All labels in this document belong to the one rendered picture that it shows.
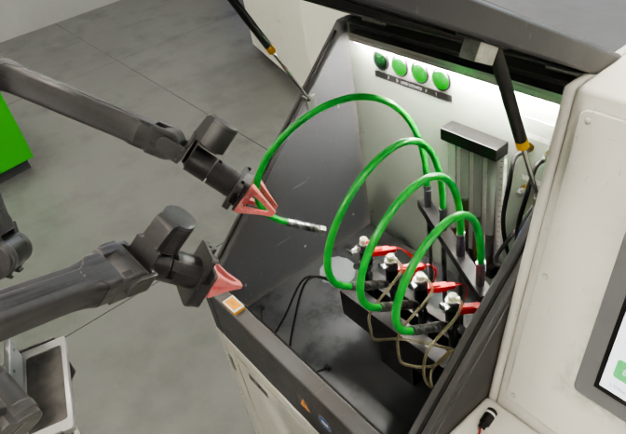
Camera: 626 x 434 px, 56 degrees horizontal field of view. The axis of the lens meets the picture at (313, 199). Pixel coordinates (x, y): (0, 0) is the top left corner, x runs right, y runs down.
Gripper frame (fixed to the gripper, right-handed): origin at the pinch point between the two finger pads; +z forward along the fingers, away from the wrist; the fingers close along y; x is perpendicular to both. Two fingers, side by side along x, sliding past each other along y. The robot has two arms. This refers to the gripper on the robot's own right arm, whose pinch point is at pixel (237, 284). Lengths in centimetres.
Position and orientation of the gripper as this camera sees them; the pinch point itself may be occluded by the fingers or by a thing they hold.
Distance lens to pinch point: 107.8
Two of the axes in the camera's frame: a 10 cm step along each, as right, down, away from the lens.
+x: -4.0, -5.0, 7.7
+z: 7.5, 3.1, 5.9
